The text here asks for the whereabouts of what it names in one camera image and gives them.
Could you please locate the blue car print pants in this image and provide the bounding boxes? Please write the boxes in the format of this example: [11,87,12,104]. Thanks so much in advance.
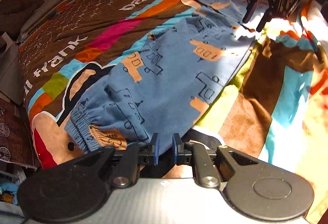
[65,0,269,154]

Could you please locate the paul frank colourful bedspread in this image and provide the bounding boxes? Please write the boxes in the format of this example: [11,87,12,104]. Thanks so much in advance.
[19,0,327,223]

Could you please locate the blue dotted wardrobe curtain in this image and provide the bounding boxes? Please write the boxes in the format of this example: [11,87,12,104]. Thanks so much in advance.
[0,99,35,168]

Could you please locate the teal toy on floor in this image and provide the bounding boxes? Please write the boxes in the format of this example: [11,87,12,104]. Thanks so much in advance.
[0,179,19,205]

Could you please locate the grey bedside cabinet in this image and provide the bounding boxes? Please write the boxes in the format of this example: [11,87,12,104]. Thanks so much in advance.
[1,32,23,105]

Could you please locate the grey pillow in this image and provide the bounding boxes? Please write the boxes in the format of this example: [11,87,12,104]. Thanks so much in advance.
[18,0,64,42]

